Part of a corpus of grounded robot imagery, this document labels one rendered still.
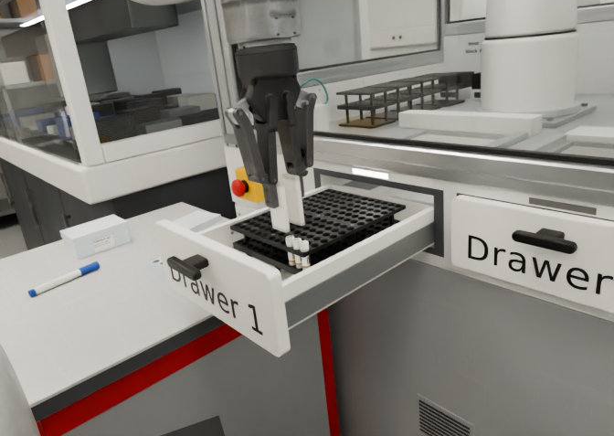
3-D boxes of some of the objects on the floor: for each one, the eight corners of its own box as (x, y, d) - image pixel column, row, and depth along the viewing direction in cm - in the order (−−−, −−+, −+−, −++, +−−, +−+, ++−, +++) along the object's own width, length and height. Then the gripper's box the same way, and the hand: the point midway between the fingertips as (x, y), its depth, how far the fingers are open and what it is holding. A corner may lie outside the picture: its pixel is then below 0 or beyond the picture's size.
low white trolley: (133, 762, 83) (-2, 420, 58) (41, 526, 128) (-58, 276, 103) (355, 528, 118) (330, 254, 94) (222, 408, 163) (181, 201, 139)
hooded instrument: (150, 436, 155) (-31, -241, 97) (20, 275, 289) (-88, -49, 231) (384, 290, 228) (360, -145, 170) (194, 216, 362) (145, -42, 305)
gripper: (229, 47, 49) (261, 253, 57) (331, 36, 58) (346, 215, 66) (194, 51, 55) (227, 239, 63) (292, 40, 64) (311, 205, 72)
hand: (285, 203), depth 63 cm, fingers closed
